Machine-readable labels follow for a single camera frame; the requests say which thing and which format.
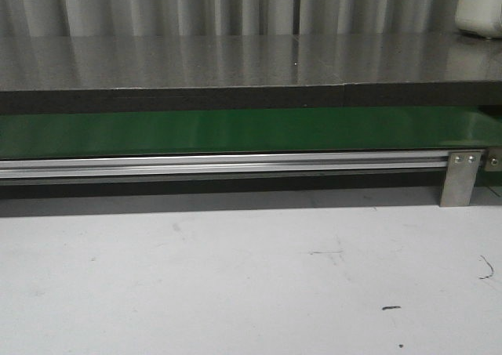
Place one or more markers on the green conveyor belt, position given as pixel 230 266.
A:
pixel 34 136

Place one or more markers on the steel conveyor end plate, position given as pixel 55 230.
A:
pixel 493 160

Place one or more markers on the grey pleated curtain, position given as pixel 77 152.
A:
pixel 82 18

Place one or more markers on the grey stone counter slab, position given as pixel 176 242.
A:
pixel 107 74

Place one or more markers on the steel conveyor support bracket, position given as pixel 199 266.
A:
pixel 461 172

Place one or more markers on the aluminium conveyor side rail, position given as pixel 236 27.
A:
pixel 220 163

